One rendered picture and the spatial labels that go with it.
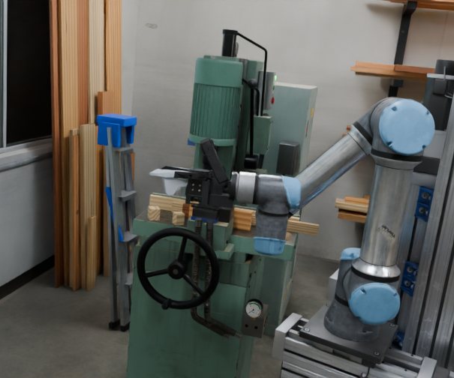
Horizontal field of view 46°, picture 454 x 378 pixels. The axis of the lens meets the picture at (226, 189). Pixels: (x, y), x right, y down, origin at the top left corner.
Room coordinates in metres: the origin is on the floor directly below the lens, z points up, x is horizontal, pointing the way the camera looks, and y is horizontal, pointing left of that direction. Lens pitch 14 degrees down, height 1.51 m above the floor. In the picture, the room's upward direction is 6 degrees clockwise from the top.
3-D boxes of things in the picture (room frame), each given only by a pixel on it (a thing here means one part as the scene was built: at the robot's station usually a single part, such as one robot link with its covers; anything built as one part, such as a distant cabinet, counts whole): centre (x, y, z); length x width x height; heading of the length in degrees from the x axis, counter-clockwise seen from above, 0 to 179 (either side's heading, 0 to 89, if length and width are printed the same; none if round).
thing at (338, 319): (1.37, -0.39, 0.87); 0.15 x 0.15 x 0.10
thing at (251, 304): (1.76, -0.14, 0.65); 0.06 x 0.04 x 0.08; 80
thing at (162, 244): (1.95, 0.09, 0.82); 0.40 x 0.21 x 0.04; 80
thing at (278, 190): (1.24, -0.12, 1.21); 0.11 x 0.08 x 0.09; 88
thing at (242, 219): (1.92, 0.01, 0.94); 0.24 x 0.02 x 0.07; 80
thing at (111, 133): (2.80, 0.56, 0.58); 0.27 x 0.25 x 1.16; 75
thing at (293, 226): (1.98, -0.08, 0.92); 0.58 x 0.02 x 0.04; 80
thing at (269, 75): (2.30, -0.12, 1.40); 0.10 x 0.06 x 0.16; 170
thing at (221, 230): (1.81, 0.04, 0.92); 0.15 x 0.13 x 0.09; 80
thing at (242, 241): (1.89, 0.03, 0.87); 0.61 x 0.30 x 0.06; 80
